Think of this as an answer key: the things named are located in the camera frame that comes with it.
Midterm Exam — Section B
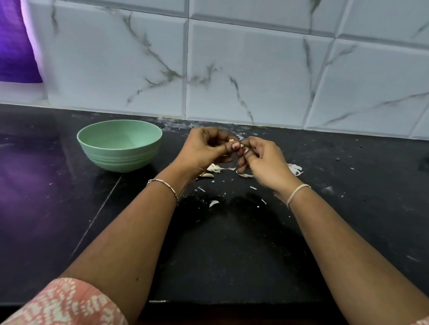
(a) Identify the person's right hand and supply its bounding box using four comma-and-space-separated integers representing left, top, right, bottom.
233, 135, 306, 202

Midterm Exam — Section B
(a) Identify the person's left hand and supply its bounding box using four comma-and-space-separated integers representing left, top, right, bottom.
171, 123, 243, 184

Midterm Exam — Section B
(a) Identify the garlic clove cluster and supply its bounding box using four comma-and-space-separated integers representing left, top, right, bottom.
194, 161, 257, 197

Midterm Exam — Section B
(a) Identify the mint green bowl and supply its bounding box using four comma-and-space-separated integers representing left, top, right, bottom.
74, 114, 165, 177

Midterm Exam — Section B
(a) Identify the person's right forearm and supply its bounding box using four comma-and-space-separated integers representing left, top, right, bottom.
275, 188, 429, 325

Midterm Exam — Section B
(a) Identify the person's left forearm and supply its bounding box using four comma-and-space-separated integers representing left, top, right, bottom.
57, 163, 192, 325

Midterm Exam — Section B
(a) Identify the pink patterned left sleeve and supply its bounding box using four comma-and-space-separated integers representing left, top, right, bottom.
0, 271, 135, 325

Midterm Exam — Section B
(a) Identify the purple cloth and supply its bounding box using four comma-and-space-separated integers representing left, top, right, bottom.
0, 0, 50, 87

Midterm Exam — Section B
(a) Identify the silver right wrist bracelet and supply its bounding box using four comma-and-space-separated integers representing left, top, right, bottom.
285, 182, 313, 211

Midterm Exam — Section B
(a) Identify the silver wrist bracelet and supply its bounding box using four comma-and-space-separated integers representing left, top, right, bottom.
285, 182, 313, 211
145, 177, 182, 206

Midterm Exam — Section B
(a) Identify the silver left wrist bracelet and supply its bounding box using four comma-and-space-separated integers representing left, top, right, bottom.
145, 177, 182, 206

